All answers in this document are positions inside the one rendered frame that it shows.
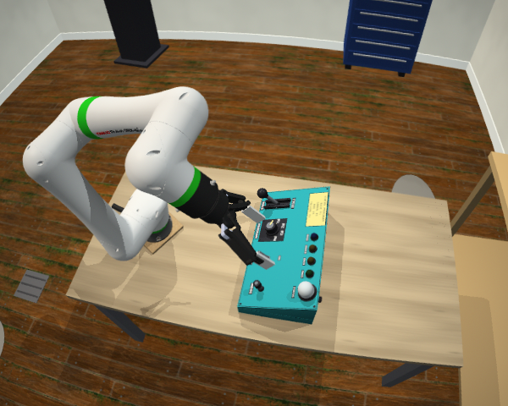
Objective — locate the teal control panel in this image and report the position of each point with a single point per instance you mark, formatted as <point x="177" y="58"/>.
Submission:
<point x="294" y="229"/>

